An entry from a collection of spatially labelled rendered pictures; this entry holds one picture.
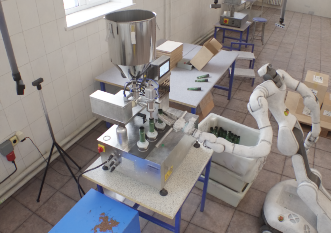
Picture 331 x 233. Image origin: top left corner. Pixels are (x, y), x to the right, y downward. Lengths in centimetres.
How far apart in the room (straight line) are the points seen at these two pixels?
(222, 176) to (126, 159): 108
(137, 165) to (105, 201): 42
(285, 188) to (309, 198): 38
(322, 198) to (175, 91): 172
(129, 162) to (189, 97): 124
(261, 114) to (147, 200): 90
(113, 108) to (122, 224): 77
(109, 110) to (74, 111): 173
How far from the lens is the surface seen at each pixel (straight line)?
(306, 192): 227
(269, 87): 189
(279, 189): 255
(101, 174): 199
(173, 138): 181
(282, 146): 207
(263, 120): 176
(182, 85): 300
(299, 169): 221
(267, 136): 175
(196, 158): 207
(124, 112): 158
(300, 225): 239
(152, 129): 173
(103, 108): 168
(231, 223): 265
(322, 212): 237
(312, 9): 1155
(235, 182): 251
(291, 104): 423
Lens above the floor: 216
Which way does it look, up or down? 33 degrees down
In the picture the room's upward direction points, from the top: straight up
